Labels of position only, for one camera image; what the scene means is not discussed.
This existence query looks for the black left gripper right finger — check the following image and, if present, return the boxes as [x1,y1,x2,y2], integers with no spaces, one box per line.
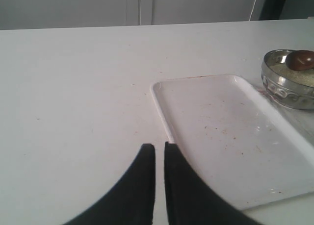
[164,142,258,225]

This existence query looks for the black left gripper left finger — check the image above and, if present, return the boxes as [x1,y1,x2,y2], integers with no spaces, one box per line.
[66,144,156,225]

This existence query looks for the brown wooden spoon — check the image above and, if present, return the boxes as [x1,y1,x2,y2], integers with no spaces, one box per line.
[285,50,314,71]

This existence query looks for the steel bowl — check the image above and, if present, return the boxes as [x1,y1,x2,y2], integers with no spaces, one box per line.
[261,50,314,110]

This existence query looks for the white rice heap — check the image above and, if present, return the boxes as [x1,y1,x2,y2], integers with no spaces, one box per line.
[270,63,314,87]

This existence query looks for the white rectangular plastic tray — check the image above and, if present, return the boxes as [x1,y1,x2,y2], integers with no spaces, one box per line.
[151,75,314,210]

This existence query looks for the white cabinet doors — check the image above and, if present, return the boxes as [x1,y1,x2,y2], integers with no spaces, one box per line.
[0,0,265,30]

